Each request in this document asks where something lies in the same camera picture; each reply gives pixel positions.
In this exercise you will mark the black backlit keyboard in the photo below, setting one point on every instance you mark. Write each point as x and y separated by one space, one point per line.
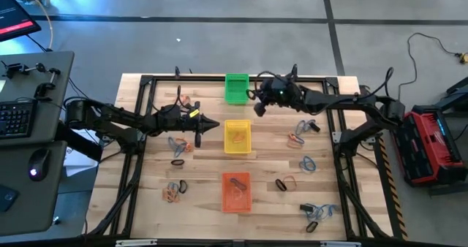
14 119

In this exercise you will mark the red black tool case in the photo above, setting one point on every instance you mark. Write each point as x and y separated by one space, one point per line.
420 148

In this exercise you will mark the silver metal bracket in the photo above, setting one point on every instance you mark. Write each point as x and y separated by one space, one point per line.
135 242
340 244

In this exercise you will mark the yellow plastic basket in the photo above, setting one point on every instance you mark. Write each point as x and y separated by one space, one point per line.
228 124

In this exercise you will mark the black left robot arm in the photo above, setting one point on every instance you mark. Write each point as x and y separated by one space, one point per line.
109 117

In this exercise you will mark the orange rubber band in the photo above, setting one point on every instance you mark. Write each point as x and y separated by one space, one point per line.
186 100
170 197
188 144
239 137
295 181
292 143

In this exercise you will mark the black aluminium table frame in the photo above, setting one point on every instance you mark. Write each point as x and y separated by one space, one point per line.
183 78

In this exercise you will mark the black desk clamp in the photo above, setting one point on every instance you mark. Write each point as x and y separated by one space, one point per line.
45 88
22 68

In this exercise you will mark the white paper sheet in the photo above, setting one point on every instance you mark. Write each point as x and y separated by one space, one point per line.
78 163

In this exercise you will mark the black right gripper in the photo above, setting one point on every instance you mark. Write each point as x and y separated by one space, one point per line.
272 99

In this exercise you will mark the yellow black hazard strip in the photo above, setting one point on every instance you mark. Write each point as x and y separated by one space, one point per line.
397 203

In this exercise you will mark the dark flat device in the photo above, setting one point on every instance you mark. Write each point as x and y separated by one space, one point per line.
6 197

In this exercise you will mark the blue items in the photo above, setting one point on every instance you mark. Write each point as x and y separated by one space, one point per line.
170 143

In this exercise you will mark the orange plastic basket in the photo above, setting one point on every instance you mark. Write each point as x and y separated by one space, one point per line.
226 207

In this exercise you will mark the silver mounting plate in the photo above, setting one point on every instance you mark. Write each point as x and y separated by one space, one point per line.
336 136

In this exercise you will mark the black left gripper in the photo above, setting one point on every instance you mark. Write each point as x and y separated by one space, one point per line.
177 125

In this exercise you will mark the black desk beam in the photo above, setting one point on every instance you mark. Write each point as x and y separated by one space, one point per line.
78 143

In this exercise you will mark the grey desk top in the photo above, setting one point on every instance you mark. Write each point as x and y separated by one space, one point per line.
36 203
47 130

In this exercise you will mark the black computer monitor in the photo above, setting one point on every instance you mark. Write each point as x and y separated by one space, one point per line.
14 17

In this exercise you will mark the black computer mouse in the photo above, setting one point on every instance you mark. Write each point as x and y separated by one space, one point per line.
38 163

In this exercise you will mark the black rubber band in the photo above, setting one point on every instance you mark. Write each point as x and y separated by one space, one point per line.
248 92
306 208
315 127
180 186
172 162
308 228
276 185

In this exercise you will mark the black stand base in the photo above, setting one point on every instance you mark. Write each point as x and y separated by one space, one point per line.
457 93

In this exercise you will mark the small metal bolt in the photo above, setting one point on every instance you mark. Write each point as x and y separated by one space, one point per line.
56 220

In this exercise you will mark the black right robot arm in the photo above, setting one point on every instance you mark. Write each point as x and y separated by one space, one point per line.
347 102

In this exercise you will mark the green plastic basket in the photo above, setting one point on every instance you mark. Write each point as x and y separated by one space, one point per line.
231 79

